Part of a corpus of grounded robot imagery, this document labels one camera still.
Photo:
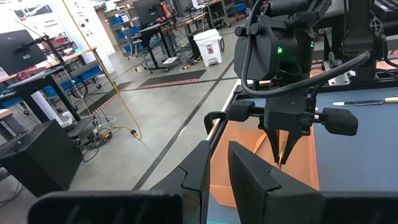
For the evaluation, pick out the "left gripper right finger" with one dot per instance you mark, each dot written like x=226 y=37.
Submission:
x=264 y=199

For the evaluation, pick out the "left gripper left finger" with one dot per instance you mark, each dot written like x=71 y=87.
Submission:
x=186 y=186

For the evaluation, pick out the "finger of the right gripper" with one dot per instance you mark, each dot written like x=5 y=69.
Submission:
x=274 y=140
x=292 y=140

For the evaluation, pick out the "wooden chopstick utensil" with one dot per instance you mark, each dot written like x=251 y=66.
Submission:
x=281 y=155

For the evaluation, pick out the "teal translucent plastic bin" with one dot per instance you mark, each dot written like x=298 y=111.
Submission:
x=217 y=222

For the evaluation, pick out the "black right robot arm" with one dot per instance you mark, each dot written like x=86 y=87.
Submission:
x=360 y=31

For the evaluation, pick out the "orange translucent plastic bin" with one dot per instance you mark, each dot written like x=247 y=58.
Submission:
x=298 y=161

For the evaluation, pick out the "grey metal mounting plate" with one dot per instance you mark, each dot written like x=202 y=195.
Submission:
x=339 y=77

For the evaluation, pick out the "white trash bin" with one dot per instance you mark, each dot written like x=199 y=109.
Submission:
x=208 y=46

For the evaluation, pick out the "black red-striped floor mat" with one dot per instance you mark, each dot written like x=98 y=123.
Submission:
x=174 y=79
x=109 y=96

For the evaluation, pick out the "black wheeled cart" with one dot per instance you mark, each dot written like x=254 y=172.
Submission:
x=224 y=12

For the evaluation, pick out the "paper sheet on floor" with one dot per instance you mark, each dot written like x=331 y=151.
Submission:
x=171 y=60

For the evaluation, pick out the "black standing desk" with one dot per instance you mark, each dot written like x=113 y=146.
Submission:
x=168 y=31

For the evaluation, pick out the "office chair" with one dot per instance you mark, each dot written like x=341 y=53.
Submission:
x=136 y=46

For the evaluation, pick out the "black speaker box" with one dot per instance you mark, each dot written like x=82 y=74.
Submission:
x=40 y=155

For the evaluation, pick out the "blue storage crate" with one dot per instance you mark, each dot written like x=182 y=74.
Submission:
x=88 y=73

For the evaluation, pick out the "black desk monitor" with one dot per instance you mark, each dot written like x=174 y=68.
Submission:
x=149 y=12

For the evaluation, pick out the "wooden desk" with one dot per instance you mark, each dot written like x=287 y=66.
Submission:
x=77 y=53

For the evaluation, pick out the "white column with signs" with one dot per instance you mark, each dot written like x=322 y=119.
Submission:
x=90 y=31

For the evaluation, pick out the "white poster board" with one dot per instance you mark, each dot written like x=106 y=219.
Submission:
x=37 y=18

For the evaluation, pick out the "black metal table frame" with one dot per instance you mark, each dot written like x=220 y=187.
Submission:
x=342 y=88

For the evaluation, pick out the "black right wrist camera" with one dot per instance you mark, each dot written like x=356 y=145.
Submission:
x=264 y=46

